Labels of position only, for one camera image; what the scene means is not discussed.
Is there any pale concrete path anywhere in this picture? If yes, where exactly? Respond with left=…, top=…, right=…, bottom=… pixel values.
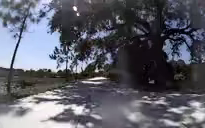
left=0, top=76, right=205, bottom=128

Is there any large dark tree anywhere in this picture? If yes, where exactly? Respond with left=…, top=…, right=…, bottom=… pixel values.
left=39, top=0, right=205, bottom=93

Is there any row of distant bushes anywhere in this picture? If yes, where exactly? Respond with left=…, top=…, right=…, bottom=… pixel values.
left=0, top=64, right=71, bottom=80

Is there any dry grass verge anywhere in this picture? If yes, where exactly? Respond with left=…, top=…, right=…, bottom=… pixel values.
left=0, top=75, right=78, bottom=104

